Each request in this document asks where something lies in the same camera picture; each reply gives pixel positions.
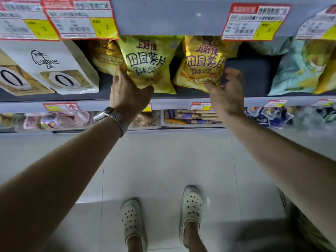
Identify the person's right hand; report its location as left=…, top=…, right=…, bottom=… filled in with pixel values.
left=204, top=67, right=246, bottom=121

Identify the person's left hand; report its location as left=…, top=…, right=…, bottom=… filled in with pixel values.
left=109, top=65, right=155, bottom=124

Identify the golden yellow snack bag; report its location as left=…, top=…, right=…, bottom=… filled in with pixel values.
left=314, top=56, right=336, bottom=95
left=88, top=39, right=127, bottom=76
left=173, top=36, right=243, bottom=93

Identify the tray of wafer stick packs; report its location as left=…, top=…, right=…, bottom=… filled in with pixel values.
left=161, top=109, right=224, bottom=128

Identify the pale yellow snack bag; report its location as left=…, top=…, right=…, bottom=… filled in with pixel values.
left=117, top=35, right=184, bottom=95

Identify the white rice-cracker bag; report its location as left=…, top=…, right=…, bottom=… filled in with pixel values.
left=0, top=39, right=100, bottom=95

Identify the grey store shelving unit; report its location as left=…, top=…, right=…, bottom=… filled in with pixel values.
left=0, top=0, right=336, bottom=134

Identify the kraft rice-cracker bag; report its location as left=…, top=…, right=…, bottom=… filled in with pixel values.
left=0, top=48, right=55, bottom=97

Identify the person's right forearm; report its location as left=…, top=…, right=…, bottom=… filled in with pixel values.
left=219, top=112, right=336, bottom=242

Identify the person's left forearm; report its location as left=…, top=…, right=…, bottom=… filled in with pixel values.
left=0, top=117, right=124, bottom=252

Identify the person's right white clog shoe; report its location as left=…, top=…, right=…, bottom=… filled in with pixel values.
left=179, top=185, right=205, bottom=249

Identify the person's white clog shoe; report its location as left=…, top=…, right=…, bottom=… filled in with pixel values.
left=179, top=185, right=205, bottom=249
left=119, top=198, right=147, bottom=252

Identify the person's left white clog shoe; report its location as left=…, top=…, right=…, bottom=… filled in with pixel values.
left=119, top=198, right=147, bottom=252

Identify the person's right leg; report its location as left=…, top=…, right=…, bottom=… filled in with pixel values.
left=183, top=222, right=208, bottom=252

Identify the person's leg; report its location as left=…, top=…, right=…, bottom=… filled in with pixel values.
left=183, top=222, right=208, bottom=252
left=127, top=234, right=144, bottom=252

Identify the person's left leg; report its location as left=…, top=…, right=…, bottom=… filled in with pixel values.
left=127, top=234, right=144, bottom=252

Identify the smartwatch with grey band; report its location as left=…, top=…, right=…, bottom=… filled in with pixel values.
left=92, top=106, right=129, bottom=138

